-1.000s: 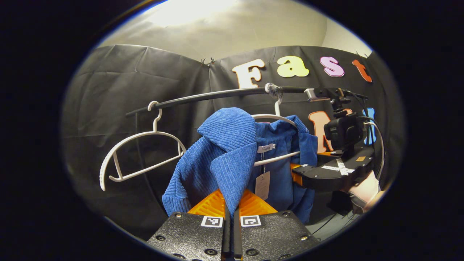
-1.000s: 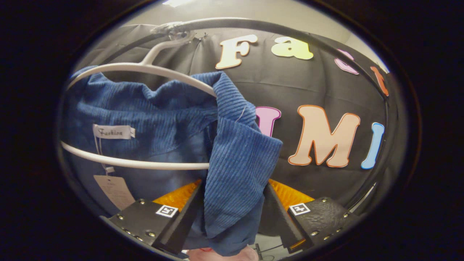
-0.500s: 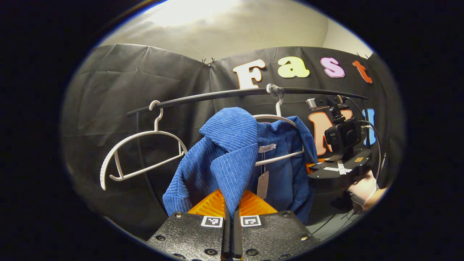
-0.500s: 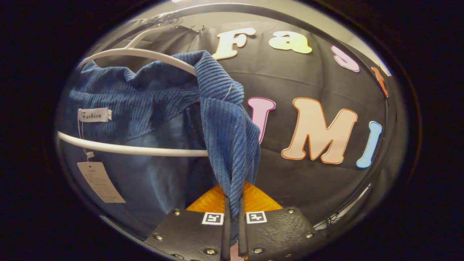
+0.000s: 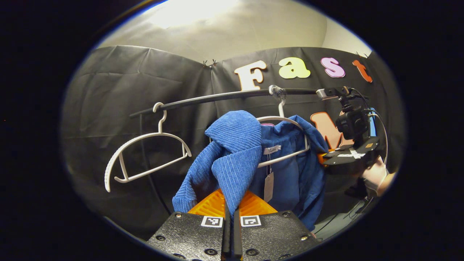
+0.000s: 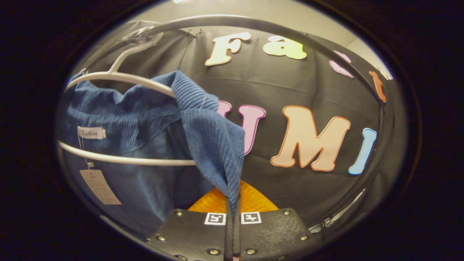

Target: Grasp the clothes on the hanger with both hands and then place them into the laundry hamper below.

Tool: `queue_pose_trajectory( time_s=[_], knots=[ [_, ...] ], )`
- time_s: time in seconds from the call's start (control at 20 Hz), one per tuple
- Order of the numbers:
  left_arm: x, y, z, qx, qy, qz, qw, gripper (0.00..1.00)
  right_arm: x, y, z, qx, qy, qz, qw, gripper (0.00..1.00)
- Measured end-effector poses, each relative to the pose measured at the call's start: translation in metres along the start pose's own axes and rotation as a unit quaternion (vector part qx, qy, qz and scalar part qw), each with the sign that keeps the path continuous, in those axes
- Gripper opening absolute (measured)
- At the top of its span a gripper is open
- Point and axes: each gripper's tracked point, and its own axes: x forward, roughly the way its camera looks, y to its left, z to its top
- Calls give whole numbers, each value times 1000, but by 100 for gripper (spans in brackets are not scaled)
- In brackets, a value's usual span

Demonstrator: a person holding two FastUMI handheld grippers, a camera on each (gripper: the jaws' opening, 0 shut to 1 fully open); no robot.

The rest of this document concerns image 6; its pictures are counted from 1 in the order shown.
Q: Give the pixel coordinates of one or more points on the white paper hang tag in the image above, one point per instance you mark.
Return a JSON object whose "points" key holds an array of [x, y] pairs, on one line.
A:
{"points": [[99, 186]]}

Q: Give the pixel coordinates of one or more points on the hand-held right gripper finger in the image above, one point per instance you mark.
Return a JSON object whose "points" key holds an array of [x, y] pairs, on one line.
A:
{"points": [[236, 246], [228, 246]]}

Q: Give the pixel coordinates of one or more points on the black backdrop cloth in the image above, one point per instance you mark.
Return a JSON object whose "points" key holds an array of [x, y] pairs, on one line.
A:
{"points": [[290, 79]]}

